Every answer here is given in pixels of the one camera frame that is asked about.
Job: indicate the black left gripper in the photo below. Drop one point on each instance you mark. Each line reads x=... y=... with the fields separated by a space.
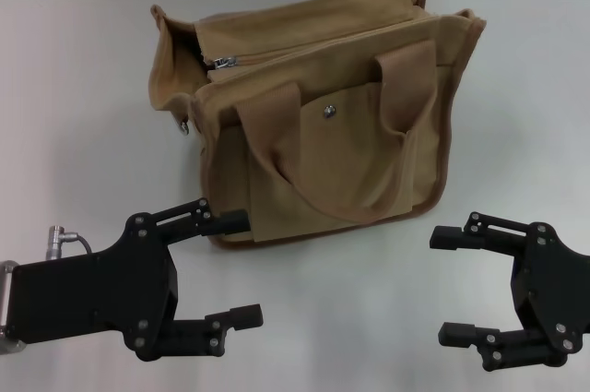
x=92 y=290

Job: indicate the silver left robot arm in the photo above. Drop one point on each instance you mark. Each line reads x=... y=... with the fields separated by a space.
x=9 y=346

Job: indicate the silver metal zipper pull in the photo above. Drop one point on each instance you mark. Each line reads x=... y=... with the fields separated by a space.
x=224 y=63

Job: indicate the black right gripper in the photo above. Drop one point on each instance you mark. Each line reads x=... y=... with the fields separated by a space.
x=558 y=286

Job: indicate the khaki canvas food bag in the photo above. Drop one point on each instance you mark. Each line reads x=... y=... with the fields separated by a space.
x=345 y=166

